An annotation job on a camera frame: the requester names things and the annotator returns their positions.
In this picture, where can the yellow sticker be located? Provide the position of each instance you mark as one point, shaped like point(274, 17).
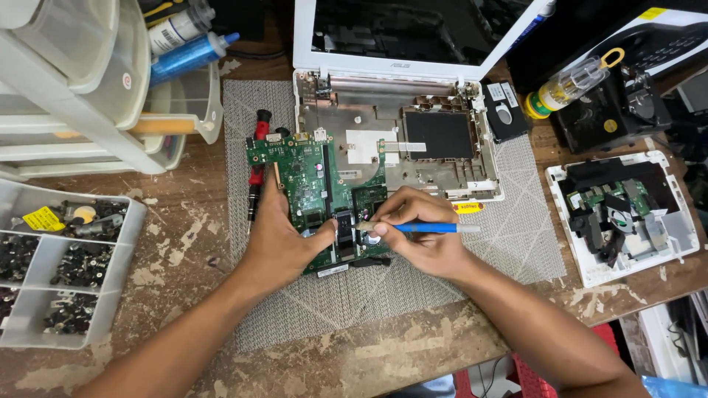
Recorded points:
point(468, 208)

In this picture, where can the yellow label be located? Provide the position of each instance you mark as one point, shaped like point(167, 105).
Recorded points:
point(43, 219)

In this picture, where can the blue plastic bag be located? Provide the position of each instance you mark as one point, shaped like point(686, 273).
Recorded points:
point(677, 388)

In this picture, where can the blue tube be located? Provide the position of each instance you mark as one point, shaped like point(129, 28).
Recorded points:
point(188, 58)

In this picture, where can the green laptop motherboard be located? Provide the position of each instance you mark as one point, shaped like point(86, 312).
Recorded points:
point(301, 177)

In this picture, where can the clear compartment box of screws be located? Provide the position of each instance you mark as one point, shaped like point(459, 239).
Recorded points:
point(72, 265)

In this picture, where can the white laptop cover with parts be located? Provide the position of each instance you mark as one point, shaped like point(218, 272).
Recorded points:
point(625, 221)

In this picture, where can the person's right hand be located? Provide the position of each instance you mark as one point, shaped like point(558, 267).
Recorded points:
point(437, 249)

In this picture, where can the white labelled syringe tube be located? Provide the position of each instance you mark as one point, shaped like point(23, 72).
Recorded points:
point(177, 30)

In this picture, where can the red black screwdriver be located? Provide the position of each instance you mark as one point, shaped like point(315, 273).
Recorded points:
point(258, 166)

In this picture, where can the translucent plastic drawer organizer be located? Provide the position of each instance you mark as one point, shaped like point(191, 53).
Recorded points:
point(83, 99)

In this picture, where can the black plastic strip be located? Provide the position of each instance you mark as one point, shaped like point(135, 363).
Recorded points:
point(371, 261)

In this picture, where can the black hard drive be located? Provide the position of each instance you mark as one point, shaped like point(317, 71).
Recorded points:
point(504, 113)

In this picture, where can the person's left hand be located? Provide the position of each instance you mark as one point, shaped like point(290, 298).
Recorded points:
point(276, 243)

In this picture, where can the red plastic stool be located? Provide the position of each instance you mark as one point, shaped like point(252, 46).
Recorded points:
point(531, 381)

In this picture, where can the white opened laptop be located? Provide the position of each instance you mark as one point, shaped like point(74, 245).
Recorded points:
point(387, 110)

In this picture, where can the grey woven work mat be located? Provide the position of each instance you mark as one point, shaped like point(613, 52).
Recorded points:
point(387, 298)

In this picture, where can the clear bottle with yellow cap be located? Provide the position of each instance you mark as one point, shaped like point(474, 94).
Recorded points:
point(564, 85)

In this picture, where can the black device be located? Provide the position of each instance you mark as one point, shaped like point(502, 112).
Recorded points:
point(614, 119)

